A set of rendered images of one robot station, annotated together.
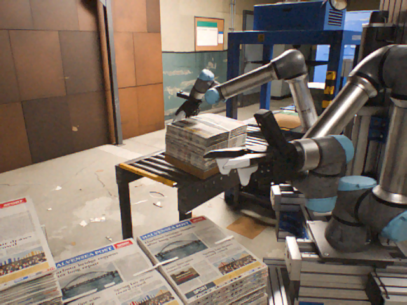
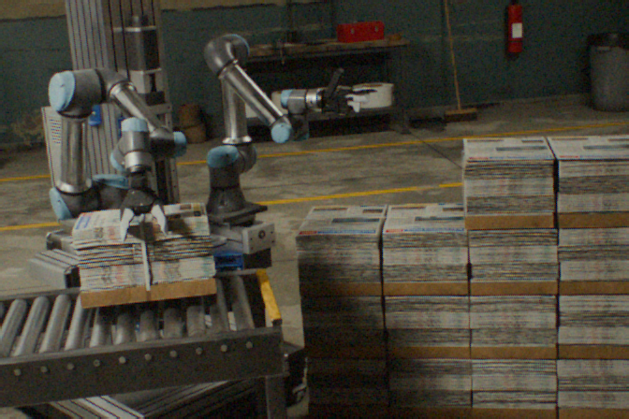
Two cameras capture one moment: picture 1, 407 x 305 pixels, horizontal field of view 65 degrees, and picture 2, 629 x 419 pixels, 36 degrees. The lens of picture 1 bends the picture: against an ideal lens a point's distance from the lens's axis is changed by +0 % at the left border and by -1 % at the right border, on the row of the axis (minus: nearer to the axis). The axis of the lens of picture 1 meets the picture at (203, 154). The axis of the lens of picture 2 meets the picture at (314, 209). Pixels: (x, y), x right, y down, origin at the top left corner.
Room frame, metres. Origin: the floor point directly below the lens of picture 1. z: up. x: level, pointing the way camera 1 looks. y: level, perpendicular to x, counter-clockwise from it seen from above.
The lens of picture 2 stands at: (3.38, 2.15, 1.75)
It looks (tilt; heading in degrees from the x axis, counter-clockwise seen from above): 15 degrees down; 222
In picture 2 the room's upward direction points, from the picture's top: 4 degrees counter-clockwise
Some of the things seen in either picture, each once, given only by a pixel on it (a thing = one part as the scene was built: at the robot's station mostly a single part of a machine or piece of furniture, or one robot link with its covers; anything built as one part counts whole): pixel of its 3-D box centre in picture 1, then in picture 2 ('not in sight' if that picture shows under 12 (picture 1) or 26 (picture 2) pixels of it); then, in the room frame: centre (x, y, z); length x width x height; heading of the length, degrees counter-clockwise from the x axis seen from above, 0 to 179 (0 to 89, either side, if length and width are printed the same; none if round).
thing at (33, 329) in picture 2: not in sight; (32, 331); (2.07, -0.13, 0.77); 0.47 x 0.05 x 0.05; 50
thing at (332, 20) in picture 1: (299, 18); not in sight; (2.85, -0.78, 1.65); 0.60 x 0.45 x 0.20; 50
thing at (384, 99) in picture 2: not in sight; (311, 80); (-3.53, -4.09, 0.55); 1.80 x 0.70 x 1.09; 140
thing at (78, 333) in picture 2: not in sight; (80, 325); (1.97, -0.05, 0.77); 0.47 x 0.05 x 0.05; 50
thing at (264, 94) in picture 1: (264, 111); not in sight; (3.36, -0.64, 0.77); 0.09 x 0.09 x 1.55; 50
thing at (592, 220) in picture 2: not in sight; (595, 205); (0.42, 0.75, 0.86); 0.38 x 0.29 x 0.04; 34
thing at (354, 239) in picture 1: (348, 226); (226, 195); (0.97, -0.50, 0.87); 0.15 x 0.15 x 0.10
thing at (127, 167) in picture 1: (145, 174); (269, 295); (1.57, 0.30, 0.81); 0.43 x 0.03 x 0.02; 50
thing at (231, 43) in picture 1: (231, 121); not in sight; (2.90, -0.26, 0.77); 0.09 x 0.09 x 1.55; 50
